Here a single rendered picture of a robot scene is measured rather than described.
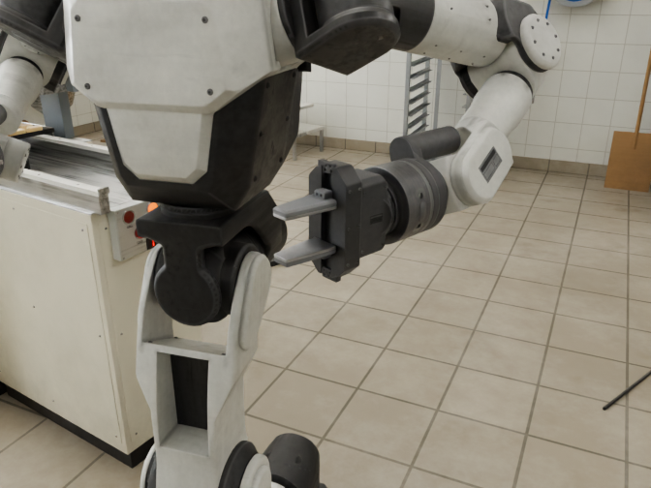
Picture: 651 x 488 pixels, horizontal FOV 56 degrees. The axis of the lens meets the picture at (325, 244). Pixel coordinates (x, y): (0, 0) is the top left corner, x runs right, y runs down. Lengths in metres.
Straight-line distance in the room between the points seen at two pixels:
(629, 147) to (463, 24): 4.20
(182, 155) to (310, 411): 1.53
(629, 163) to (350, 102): 2.36
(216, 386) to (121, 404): 0.99
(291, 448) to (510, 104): 0.97
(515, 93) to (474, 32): 0.10
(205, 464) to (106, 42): 0.60
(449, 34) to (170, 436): 0.71
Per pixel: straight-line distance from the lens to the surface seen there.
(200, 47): 0.73
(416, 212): 0.65
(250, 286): 0.87
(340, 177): 0.59
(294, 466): 1.48
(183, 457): 0.99
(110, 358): 1.80
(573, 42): 5.16
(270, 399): 2.25
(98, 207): 1.59
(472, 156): 0.72
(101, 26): 0.79
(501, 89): 0.86
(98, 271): 1.67
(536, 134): 5.27
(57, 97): 2.49
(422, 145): 0.72
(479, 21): 0.85
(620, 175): 5.01
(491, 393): 2.35
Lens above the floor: 1.34
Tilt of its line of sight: 22 degrees down
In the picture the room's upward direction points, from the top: straight up
